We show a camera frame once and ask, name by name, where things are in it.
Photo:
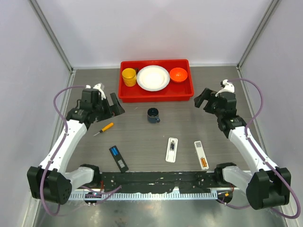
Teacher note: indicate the white slotted cable duct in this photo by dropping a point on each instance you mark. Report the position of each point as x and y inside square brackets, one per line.
[175, 195]

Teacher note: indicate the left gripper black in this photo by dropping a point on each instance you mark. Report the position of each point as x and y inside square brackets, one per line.
[115, 109]

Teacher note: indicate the white remote control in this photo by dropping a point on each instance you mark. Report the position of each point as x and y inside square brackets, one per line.
[171, 152]

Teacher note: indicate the red plastic tray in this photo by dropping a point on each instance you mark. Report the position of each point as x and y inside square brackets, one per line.
[172, 92]

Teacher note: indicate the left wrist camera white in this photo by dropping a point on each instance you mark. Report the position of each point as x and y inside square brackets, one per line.
[100, 88]

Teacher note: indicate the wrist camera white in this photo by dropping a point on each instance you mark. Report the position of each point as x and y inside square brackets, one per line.
[100, 88]
[226, 86]

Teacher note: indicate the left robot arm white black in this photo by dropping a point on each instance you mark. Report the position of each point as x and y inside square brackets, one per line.
[50, 181]

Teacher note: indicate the black remote blue batteries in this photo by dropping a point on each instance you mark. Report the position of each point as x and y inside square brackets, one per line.
[120, 161]

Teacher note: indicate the yellow plastic cup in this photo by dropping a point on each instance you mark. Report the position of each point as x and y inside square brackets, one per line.
[129, 77]

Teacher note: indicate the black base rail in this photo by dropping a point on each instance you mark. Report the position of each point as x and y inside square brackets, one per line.
[159, 182]

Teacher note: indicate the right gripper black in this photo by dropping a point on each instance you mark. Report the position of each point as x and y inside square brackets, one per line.
[199, 100]

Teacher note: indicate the orange AAA battery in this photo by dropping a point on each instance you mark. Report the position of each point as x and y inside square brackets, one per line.
[204, 163]

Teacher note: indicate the blue AAA battery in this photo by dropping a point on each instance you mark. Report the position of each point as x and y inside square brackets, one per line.
[114, 151]

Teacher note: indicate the white paper plate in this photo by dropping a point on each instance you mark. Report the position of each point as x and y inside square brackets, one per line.
[153, 78]

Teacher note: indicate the dark blue ceramic mug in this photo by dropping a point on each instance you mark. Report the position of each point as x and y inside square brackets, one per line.
[153, 115]

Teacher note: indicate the orange handled screwdriver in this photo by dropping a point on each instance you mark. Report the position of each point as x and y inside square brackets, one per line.
[105, 128]

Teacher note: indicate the orange plastic bowl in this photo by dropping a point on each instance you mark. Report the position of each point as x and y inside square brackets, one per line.
[178, 75]

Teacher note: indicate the white remote orange batteries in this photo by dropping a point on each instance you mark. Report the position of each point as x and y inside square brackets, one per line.
[200, 153]

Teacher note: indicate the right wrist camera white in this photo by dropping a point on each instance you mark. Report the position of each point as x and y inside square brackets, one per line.
[226, 86]

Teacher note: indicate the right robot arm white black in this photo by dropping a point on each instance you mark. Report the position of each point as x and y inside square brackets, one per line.
[263, 186]

